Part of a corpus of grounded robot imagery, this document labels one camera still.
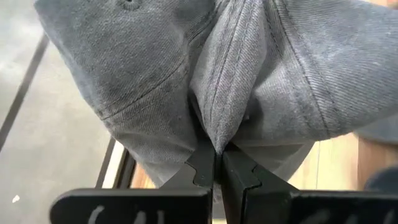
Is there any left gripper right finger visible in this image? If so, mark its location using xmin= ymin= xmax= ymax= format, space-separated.
xmin=221 ymin=142 xmax=398 ymax=224

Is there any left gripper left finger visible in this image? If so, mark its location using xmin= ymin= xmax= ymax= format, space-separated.
xmin=49 ymin=139 xmax=218 ymax=224

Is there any grey denim cap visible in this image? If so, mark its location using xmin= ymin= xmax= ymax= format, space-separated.
xmin=33 ymin=0 xmax=398 ymax=189

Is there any dark blue denim cap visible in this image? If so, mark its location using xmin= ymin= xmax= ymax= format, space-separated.
xmin=363 ymin=166 xmax=398 ymax=192

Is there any black frame rail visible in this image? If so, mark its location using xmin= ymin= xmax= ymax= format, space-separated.
xmin=95 ymin=136 xmax=116 ymax=189
xmin=112 ymin=148 xmax=137 ymax=189

